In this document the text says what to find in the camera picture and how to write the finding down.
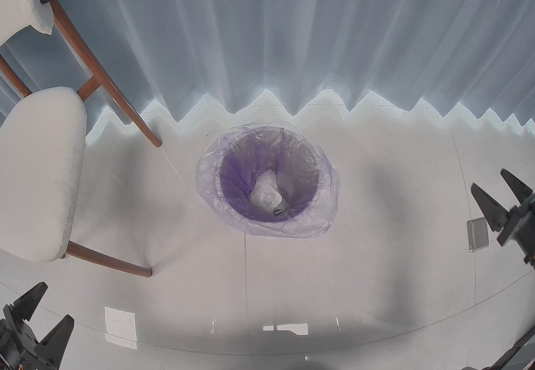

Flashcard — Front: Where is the crumpled white paper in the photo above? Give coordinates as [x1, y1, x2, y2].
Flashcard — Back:
[249, 171, 285, 215]

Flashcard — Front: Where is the white curtain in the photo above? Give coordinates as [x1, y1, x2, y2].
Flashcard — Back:
[0, 0, 535, 136]

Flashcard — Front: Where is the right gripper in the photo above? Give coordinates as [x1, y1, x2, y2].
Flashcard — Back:
[471, 169, 535, 265]

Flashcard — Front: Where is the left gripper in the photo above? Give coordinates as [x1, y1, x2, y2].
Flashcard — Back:
[0, 281, 75, 370]

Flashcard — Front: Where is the white trash bin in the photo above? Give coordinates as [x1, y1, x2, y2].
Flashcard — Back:
[217, 127, 323, 232]

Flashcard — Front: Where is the white cushioned wooden chair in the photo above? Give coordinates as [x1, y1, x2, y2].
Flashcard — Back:
[0, 0, 163, 279]

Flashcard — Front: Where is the purple plastic bag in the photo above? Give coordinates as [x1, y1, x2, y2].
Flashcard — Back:
[195, 120, 342, 239]

